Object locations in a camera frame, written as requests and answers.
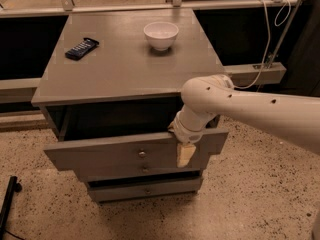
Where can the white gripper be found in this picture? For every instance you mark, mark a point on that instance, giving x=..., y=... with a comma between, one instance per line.
x=187, y=133

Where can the grey top drawer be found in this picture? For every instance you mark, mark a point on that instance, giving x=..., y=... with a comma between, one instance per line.
x=156, y=151

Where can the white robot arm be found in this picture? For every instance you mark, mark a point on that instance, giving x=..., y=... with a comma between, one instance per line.
x=295, y=119

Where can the grey bottom drawer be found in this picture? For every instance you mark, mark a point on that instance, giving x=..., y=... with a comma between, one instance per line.
x=144, y=190

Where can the grey wooden drawer cabinet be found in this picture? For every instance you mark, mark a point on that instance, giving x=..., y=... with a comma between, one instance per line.
x=124, y=86

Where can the white ceramic bowl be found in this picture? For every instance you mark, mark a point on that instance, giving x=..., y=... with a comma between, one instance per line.
x=161, y=35

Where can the dark blue snack bar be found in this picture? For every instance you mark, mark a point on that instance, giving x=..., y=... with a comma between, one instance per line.
x=79, y=51

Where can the black stand leg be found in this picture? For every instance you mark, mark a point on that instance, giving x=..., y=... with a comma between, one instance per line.
x=13, y=187

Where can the grey metal railing frame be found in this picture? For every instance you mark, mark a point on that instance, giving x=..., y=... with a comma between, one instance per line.
x=133, y=4

